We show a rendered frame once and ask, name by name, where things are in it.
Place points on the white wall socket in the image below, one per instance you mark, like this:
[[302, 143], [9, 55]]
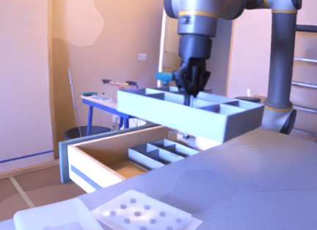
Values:
[[142, 57]]

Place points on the white plastic tray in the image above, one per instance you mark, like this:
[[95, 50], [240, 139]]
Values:
[[54, 215]]

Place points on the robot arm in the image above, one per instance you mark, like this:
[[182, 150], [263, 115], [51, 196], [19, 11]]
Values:
[[282, 56]]

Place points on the grey compartment insert tray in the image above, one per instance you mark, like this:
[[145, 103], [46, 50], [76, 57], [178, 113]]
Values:
[[178, 116], [146, 155]]

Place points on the blue-legged work table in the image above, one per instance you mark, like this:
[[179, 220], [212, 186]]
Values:
[[90, 108]]

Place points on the black bucket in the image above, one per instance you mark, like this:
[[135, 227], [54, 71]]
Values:
[[94, 132]]

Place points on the grey metal pole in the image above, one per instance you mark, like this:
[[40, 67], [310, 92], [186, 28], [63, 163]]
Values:
[[74, 101]]

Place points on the teal flat tool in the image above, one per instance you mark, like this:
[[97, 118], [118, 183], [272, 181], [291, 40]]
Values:
[[88, 93]]

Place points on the tall wooden board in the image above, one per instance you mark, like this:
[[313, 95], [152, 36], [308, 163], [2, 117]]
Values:
[[59, 96]]

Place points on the black round disc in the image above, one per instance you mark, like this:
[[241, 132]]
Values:
[[247, 99]]

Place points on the white pad with grey dots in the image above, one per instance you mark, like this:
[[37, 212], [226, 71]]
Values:
[[143, 212]]

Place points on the grey metal ladder rack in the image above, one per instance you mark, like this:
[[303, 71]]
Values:
[[305, 60]]

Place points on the grey metal bracket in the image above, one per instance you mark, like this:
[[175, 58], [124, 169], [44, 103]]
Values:
[[188, 139]]

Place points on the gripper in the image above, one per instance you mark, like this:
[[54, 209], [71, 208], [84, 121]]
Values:
[[195, 47]]

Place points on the grey kitchen island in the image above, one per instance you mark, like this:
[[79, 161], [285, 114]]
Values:
[[223, 180]]

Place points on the wooden drawer with grey front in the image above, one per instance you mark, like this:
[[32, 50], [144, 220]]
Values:
[[99, 153]]

